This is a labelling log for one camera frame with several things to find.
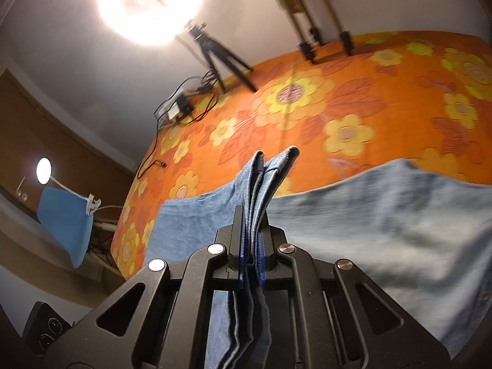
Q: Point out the brown wooden cabinet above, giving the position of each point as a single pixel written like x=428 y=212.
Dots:
x=57 y=138

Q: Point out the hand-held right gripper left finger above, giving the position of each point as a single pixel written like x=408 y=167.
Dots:
x=240 y=246

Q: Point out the black clamp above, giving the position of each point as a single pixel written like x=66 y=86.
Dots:
x=312 y=46
x=346 y=42

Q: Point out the white clip lamp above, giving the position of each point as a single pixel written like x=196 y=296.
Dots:
x=43 y=171

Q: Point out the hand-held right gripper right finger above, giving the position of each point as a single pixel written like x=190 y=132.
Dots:
x=273 y=254

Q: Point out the blue chair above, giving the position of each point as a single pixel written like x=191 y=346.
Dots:
x=65 y=223

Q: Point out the power adapter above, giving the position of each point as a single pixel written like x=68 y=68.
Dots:
x=178 y=107

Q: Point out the blue denim pants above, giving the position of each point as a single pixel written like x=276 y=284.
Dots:
x=384 y=219

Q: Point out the black tripod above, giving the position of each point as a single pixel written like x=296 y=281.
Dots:
x=215 y=52

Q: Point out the orange floral tablecloth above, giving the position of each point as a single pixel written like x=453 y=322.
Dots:
x=307 y=96

